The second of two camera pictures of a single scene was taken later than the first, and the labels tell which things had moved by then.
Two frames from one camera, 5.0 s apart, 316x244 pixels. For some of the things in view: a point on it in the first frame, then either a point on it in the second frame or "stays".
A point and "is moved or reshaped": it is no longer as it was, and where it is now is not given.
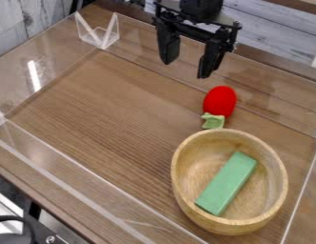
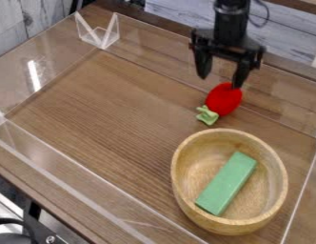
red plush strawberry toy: [219, 103] is moved or reshaped
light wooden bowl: [229, 181] stays
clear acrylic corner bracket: [98, 36] stays
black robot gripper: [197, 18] to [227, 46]
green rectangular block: [225, 182] stays
